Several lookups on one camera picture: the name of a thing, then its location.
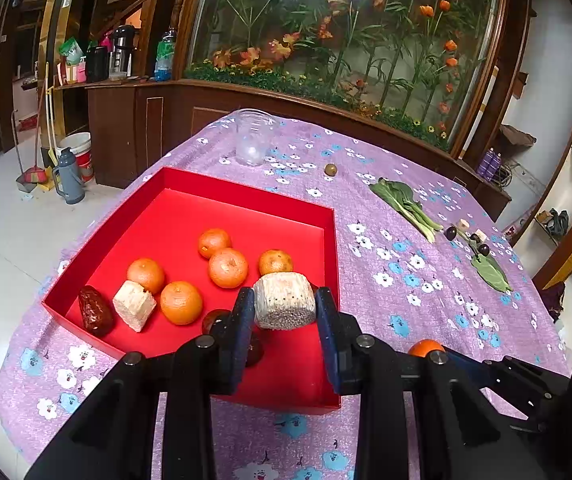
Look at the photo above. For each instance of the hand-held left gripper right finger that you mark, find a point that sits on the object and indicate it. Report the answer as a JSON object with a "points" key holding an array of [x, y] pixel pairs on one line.
{"points": [[327, 350]]}

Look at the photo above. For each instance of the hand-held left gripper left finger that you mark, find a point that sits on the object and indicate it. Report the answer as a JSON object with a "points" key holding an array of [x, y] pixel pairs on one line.
{"points": [[238, 355]]}

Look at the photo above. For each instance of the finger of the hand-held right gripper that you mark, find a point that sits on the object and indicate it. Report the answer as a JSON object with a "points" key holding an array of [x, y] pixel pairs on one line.
{"points": [[466, 366]]}

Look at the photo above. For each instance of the red date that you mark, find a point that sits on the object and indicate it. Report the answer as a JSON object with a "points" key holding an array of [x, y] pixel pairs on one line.
{"points": [[95, 310], [255, 352], [213, 318]]}

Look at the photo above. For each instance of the tangerine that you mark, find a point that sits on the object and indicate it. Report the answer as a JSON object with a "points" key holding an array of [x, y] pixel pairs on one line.
{"points": [[227, 267], [275, 262], [426, 347], [146, 275], [214, 242], [181, 302]]}

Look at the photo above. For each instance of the red tray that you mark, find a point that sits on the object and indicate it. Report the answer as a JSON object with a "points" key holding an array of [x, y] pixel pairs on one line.
{"points": [[176, 210]]}

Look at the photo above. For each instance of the purple floral tablecloth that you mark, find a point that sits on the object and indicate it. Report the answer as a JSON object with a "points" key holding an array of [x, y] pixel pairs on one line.
{"points": [[361, 280]]}

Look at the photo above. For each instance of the dark purple cloth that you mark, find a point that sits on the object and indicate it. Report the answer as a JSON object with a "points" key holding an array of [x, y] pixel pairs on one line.
{"points": [[553, 300]]}

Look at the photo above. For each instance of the green leaf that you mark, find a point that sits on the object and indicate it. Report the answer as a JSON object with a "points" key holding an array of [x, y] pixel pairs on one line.
{"points": [[491, 270]]}

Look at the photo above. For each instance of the dark olive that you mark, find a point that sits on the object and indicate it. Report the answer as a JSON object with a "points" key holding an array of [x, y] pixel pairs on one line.
{"points": [[484, 249], [475, 238], [450, 232]]}

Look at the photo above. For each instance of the small sugarcane piece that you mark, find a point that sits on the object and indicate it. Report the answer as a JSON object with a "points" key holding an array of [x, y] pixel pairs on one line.
{"points": [[481, 234], [462, 223]]}

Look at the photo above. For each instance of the bok choy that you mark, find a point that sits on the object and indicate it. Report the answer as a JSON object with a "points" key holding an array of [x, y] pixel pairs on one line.
{"points": [[406, 202]]}

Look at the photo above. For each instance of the dark green cloth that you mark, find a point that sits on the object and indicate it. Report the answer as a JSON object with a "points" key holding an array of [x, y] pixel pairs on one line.
{"points": [[558, 221]]}

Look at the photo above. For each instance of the small brown round fruit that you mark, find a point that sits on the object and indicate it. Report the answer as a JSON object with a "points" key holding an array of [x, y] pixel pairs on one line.
{"points": [[330, 169]]}

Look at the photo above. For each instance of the purple bottle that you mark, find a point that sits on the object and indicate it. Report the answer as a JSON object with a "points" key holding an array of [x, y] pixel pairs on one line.
{"points": [[496, 167]]}

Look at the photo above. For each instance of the purple bottle pack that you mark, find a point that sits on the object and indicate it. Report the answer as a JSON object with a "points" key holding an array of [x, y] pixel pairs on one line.
{"points": [[484, 164]]}

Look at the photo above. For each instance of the clear plastic cup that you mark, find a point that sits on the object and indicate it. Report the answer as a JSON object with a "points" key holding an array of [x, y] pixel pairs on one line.
{"points": [[253, 137]]}

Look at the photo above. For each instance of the brown cardboard piece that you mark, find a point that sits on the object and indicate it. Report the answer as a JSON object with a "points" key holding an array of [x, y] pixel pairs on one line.
{"points": [[516, 135]]}

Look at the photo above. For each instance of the grey thermos jug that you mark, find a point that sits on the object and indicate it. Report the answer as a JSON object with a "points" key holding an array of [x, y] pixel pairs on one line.
{"points": [[68, 177]]}

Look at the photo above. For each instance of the wooden cabinet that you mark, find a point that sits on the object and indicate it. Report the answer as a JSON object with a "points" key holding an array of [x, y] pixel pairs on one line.
{"points": [[166, 110]]}

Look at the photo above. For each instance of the white bucket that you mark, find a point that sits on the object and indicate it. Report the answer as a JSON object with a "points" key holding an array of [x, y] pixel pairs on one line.
{"points": [[80, 150]]}

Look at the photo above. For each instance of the broom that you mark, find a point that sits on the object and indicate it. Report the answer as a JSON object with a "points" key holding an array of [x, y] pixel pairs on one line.
{"points": [[33, 177]]}

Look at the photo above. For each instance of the plastic water bottle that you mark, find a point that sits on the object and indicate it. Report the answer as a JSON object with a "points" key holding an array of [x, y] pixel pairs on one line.
{"points": [[164, 57]]}

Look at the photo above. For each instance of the black box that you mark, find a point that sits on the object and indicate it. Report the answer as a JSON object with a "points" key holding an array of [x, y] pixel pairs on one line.
{"points": [[97, 64]]}

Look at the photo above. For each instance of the black thermos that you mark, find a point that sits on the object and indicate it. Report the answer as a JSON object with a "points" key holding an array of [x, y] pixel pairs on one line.
{"points": [[123, 50]]}

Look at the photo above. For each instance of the pink bag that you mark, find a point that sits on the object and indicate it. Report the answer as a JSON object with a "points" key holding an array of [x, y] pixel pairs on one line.
{"points": [[78, 71]]}

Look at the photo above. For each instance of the green packet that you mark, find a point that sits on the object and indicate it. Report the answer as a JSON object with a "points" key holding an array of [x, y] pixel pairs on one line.
{"points": [[71, 50]]}

